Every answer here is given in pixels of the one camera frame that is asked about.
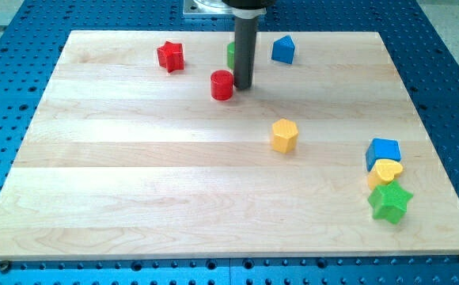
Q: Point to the green cylinder block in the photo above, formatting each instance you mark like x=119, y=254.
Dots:
x=230, y=55

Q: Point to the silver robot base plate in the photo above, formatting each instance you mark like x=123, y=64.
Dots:
x=205, y=8

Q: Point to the yellow heart block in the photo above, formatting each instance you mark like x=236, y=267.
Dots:
x=383, y=172

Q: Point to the yellow hexagon block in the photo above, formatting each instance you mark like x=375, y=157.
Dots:
x=284, y=136

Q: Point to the green star block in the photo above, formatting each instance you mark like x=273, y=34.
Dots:
x=389, y=202

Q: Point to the blue pentagon house block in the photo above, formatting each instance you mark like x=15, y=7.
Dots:
x=283, y=50

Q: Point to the blue perforated metal table plate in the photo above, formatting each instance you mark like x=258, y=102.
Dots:
x=33, y=41

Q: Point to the blue cube block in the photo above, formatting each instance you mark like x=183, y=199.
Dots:
x=382, y=149

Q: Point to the light wooden board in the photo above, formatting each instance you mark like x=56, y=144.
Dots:
x=124, y=160

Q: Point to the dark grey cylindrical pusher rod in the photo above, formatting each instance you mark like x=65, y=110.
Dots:
x=244, y=51

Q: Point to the red star block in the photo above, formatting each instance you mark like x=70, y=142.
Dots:
x=171, y=56

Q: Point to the red cylinder block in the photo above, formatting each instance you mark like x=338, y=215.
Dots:
x=221, y=85

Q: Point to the black robot arm end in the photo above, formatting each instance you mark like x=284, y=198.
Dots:
x=248, y=9

